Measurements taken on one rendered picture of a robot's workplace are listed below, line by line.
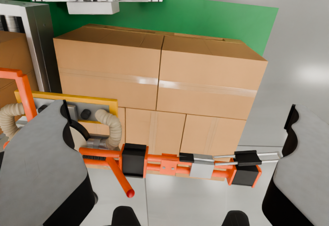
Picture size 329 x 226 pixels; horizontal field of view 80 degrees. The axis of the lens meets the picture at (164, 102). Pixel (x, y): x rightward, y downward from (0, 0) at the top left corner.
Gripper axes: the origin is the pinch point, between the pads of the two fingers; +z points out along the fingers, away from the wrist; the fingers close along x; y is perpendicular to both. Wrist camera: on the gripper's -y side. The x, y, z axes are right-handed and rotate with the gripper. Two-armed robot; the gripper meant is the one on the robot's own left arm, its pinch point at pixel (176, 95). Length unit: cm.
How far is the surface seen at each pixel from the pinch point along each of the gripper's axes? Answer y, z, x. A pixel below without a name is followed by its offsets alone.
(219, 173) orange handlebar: 45, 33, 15
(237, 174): 43, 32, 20
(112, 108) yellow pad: 28, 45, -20
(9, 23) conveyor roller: 9, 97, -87
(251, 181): 46, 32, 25
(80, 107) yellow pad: 28, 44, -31
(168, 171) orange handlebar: 44, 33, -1
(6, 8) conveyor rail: 2, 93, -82
